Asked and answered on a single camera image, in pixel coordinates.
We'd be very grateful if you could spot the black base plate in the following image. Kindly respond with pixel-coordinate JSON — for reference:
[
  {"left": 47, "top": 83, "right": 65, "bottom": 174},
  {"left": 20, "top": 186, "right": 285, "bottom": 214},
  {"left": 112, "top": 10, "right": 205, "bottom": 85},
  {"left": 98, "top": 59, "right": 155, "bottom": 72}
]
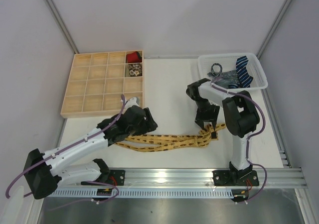
[
  {"left": 213, "top": 169, "right": 260, "bottom": 187},
  {"left": 80, "top": 169, "right": 125, "bottom": 186}
]

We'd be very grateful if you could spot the grey paisley tie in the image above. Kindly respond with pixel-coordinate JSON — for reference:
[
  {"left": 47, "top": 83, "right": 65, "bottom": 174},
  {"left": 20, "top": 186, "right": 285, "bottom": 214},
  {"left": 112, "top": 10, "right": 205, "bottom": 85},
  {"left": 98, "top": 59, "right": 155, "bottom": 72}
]
[{"left": 207, "top": 63, "right": 242, "bottom": 89}]

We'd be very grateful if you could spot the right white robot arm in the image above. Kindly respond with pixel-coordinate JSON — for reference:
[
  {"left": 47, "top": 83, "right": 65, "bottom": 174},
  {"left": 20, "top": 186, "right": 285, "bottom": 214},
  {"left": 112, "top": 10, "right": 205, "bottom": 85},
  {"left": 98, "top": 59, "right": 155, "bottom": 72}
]
[{"left": 186, "top": 78, "right": 260, "bottom": 186}]

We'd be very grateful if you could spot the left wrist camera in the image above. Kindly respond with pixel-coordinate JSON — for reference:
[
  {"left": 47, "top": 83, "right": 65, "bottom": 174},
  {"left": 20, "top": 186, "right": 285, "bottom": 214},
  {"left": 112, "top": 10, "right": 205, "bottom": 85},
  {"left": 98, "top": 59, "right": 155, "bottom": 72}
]
[{"left": 125, "top": 97, "right": 140, "bottom": 109}]

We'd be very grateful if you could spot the yellow patterned tie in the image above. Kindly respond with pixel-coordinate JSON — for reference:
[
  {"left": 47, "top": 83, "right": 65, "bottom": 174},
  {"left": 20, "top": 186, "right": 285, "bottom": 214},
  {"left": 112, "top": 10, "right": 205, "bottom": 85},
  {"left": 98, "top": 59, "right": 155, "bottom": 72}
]
[{"left": 116, "top": 123, "right": 226, "bottom": 153}]

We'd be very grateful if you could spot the left aluminium frame post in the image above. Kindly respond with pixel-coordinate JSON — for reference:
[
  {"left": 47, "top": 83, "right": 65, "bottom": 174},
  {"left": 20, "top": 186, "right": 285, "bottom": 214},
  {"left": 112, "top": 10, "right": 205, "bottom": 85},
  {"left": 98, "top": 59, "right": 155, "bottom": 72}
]
[{"left": 43, "top": 0, "right": 79, "bottom": 54}]

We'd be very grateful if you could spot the rolled red tie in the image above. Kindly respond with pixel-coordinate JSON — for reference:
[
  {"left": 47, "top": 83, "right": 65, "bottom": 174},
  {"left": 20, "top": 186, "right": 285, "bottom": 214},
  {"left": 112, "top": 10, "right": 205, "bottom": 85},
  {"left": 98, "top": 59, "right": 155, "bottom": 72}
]
[{"left": 126, "top": 51, "right": 143, "bottom": 63}]

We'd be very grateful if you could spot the white slotted cable duct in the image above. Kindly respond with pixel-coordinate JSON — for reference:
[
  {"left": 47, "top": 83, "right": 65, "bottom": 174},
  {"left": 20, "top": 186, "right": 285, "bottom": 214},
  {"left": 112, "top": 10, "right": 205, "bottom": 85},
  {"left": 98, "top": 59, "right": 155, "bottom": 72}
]
[{"left": 50, "top": 187, "right": 234, "bottom": 199}]

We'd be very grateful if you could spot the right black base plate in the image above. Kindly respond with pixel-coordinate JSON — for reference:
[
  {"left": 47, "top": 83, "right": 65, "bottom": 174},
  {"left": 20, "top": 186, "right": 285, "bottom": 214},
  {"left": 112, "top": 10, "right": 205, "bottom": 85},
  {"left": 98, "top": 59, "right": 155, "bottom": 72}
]
[{"left": 213, "top": 169, "right": 260, "bottom": 187}]

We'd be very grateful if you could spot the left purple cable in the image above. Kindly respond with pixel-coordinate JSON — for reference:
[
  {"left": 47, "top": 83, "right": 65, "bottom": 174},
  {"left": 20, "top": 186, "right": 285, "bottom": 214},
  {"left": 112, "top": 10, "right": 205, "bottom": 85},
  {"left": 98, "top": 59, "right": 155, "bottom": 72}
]
[{"left": 5, "top": 93, "right": 128, "bottom": 210}]

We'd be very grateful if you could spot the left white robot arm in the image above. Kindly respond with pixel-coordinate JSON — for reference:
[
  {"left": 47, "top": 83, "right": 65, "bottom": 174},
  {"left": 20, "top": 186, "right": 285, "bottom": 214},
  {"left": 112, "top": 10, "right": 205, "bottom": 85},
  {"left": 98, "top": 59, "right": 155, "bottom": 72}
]
[{"left": 24, "top": 105, "right": 158, "bottom": 200}]

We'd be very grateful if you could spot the blue striped tie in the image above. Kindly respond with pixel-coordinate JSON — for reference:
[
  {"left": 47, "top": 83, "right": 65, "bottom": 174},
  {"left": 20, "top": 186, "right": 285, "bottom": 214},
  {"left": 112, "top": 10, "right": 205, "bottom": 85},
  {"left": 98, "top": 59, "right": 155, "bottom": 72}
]
[{"left": 228, "top": 56, "right": 254, "bottom": 89}]

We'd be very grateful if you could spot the right aluminium frame post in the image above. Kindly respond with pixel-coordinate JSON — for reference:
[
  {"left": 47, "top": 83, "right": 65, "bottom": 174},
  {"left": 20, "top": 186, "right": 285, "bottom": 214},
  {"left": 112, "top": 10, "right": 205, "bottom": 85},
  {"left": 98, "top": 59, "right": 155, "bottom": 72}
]
[{"left": 256, "top": 0, "right": 294, "bottom": 59}]

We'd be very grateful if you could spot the aluminium mounting rail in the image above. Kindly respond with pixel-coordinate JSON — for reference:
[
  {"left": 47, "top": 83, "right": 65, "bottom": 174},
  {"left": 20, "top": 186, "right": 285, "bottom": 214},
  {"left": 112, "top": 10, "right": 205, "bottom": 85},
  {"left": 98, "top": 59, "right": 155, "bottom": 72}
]
[{"left": 122, "top": 167, "right": 308, "bottom": 189}]

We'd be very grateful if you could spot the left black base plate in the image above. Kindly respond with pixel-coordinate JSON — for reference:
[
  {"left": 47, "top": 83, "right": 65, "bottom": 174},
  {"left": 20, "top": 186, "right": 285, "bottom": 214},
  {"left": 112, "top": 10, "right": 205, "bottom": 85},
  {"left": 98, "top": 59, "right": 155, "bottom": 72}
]
[{"left": 80, "top": 169, "right": 125, "bottom": 186}]

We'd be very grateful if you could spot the aluminium frame post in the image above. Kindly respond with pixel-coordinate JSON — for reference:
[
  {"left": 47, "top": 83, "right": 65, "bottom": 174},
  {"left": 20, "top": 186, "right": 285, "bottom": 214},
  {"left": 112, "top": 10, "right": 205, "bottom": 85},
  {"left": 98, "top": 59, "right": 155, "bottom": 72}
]
[
  {"left": 43, "top": 0, "right": 79, "bottom": 54},
  {"left": 256, "top": 0, "right": 294, "bottom": 59}
]

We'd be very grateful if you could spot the rolled floral tie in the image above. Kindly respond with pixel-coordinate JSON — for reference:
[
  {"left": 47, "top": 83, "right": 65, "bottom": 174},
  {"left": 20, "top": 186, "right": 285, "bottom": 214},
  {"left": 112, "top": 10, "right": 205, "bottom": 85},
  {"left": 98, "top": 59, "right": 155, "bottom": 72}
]
[{"left": 128, "top": 63, "right": 143, "bottom": 77}]

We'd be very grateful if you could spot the wooden compartment tray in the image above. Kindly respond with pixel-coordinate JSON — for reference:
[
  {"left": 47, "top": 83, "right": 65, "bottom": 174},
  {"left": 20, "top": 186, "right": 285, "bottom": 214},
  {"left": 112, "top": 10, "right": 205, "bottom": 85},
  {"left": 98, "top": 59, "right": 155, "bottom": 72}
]
[{"left": 60, "top": 50, "right": 145, "bottom": 118}]

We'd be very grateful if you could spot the white plastic basket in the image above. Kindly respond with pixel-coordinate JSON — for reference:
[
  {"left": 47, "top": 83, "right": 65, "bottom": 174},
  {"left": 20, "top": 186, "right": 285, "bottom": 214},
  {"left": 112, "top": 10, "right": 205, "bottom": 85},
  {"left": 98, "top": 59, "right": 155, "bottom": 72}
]
[{"left": 197, "top": 53, "right": 268, "bottom": 92}]

